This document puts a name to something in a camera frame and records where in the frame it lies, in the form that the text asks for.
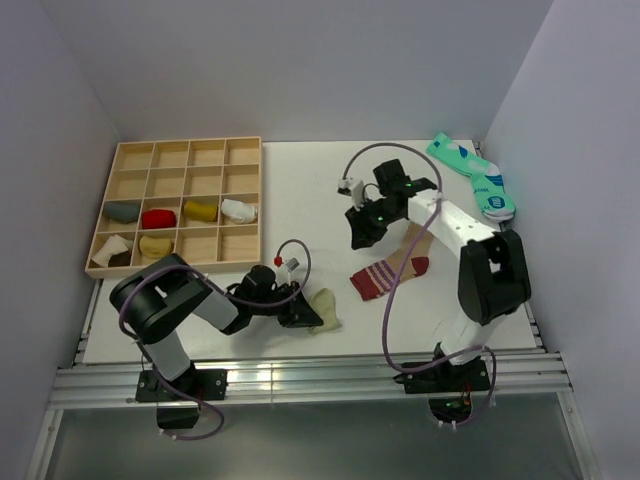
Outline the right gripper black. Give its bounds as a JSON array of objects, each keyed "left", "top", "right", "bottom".
[{"left": 344, "top": 198, "right": 401, "bottom": 251}]

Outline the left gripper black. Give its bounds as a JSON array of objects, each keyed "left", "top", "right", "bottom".
[{"left": 250, "top": 281, "right": 322, "bottom": 327}]

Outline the tan maroon striped sock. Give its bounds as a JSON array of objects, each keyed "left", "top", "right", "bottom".
[{"left": 349, "top": 223, "right": 434, "bottom": 301}]

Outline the pale green ankle sock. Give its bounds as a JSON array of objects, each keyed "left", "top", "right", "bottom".
[{"left": 308, "top": 288, "right": 341, "bottom": 335}]

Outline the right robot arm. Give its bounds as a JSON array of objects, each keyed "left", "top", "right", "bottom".
[{"left": 338, "top": 159, "right": 531, "bottom": 390}]

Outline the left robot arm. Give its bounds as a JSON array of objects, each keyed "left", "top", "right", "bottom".
[{"left": 109, "top": 254, "right": 324, "bottom": 399}]

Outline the mustard yellow rolled sock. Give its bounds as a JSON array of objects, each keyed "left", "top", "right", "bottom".
[{"left": 183, "top": 200, "right": 218, "bottom": 222}]

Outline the wooden compartment tray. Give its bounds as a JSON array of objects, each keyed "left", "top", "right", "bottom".
[{"left": 85, "top": 137, "right": 263, "bottom": 279}]

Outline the red rolled sock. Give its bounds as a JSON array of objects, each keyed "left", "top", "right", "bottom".
[{"left": 141, "top": 209, "right": 177, "bottom": 230}]

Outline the teal patterned sock pair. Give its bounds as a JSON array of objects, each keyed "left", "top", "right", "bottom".
[{"left": 427, "top": 133, "right": 516, "bottom": 223}]

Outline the white and brown rolled sock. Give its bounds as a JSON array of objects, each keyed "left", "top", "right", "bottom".
[{"left": 91, "top": 234, "right": 133, "bottom": 268}]

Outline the grey rolled sock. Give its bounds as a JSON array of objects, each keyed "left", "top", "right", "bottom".
[{"left": 103, "top": 201, "right": 141, "bottom": 224}]

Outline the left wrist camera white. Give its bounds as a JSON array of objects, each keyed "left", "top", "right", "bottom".
[{"left": 274, "top": 255, "right": 300, "bottom": 274}]

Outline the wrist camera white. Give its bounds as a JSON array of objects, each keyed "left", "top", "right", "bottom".
[
  {"left": 274, "top": 255, "right": 300, "bottom": 274},
  {"left": 338, "top": 177, "right": 368, "bottom": 211}
]

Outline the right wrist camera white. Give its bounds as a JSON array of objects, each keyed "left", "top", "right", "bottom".
[{"left": 338, "top": 177, "right": 368, "bottom": 211}]

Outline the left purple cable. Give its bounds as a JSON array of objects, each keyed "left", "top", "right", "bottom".
[{"left": 118, "top": 239, "right": 314, "bottom": 442}]

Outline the purple cable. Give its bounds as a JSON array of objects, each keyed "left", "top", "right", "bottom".
[
  {"left": 342, "top": 142, "right": 499, "bottom": 429},
  {"left": 118, "top": 239, "right": 314, "bottom": 442}
]

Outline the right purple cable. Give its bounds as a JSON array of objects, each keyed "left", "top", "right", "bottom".
[{"left": 342, "top": 142, "right": 499, "bottom": 429}]

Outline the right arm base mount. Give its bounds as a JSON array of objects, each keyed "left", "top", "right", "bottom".
[{"left": 393, "top": 351, "right": 497, "bottom": 430}]

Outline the aluminium frame rail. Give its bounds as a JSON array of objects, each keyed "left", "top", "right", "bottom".
[{"left": 26, "top": 280, "right": 602, "bottom": 479}]

